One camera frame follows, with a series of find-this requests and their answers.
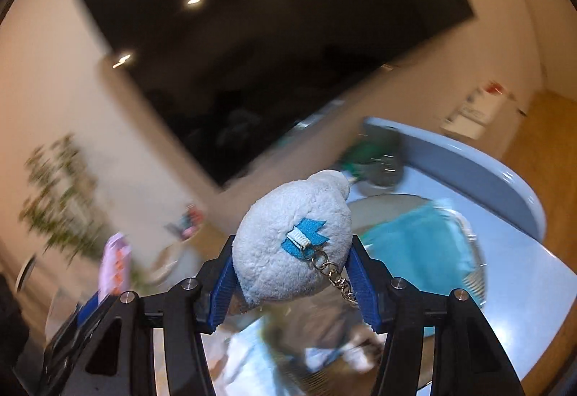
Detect bunch of pens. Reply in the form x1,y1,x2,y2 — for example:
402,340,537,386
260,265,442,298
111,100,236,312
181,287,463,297
164,202,203,239

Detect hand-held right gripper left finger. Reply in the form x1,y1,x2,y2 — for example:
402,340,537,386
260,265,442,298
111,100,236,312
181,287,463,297
36,235,239,396

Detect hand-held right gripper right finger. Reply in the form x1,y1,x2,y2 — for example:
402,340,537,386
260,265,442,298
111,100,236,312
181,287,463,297
347,235,526,396

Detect blue curved panel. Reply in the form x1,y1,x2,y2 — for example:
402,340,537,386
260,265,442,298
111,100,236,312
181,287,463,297
364,116,547,243

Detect teal towel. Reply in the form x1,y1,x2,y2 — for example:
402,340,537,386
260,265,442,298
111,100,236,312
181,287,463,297
363,203,479,289

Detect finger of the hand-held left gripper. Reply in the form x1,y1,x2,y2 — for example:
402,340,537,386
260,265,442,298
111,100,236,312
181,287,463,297
45,288,113,361

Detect red-marked white wall notice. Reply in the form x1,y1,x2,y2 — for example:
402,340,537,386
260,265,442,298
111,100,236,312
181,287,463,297
464,80,517,119

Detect green packet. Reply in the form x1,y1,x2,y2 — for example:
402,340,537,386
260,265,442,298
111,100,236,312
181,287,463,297
342,139,384,181

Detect pink cartoon tissue packet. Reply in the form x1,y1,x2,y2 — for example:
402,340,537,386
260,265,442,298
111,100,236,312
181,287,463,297
98,233,133,302

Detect black wall screen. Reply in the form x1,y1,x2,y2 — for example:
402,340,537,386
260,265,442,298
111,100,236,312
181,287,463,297
79,0,475,190

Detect white plush toy keychain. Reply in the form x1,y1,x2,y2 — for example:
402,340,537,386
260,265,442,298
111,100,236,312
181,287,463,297
232,169,359,304

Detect checkered cloth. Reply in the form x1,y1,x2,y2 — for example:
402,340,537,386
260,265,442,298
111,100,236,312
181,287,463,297
347,192,490,307

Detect grey cylinder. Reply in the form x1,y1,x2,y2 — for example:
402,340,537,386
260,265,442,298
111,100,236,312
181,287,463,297
367,126,404,189

